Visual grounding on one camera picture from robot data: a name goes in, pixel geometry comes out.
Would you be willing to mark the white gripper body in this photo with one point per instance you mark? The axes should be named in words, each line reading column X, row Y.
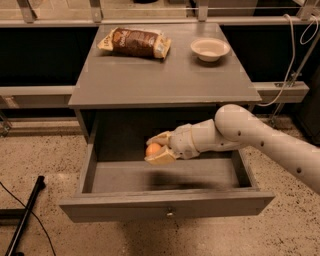
column 180, row 141

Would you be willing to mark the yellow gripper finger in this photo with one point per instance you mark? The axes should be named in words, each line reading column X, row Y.
column 162, row 139
column 163, row 156

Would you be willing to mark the orange fruit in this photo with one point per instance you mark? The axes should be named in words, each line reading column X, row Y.
column 152, row 149

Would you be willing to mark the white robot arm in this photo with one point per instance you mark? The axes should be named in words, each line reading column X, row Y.
column 233, row 128

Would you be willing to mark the open grey top drawer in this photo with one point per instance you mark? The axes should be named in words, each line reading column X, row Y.
column 116, row 184

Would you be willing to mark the grey wooden cabinet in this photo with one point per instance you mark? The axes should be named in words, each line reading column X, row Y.
column 181, row 79

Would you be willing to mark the white paper bowl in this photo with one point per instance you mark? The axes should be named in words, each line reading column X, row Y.
column 210, row 49

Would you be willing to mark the brown chip bag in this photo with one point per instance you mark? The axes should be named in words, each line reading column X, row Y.
column 136, row 42

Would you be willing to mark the black metal bar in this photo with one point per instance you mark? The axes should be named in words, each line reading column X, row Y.
column 20, row 216

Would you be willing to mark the metal railing frame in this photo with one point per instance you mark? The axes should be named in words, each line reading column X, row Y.
column 44, row 43

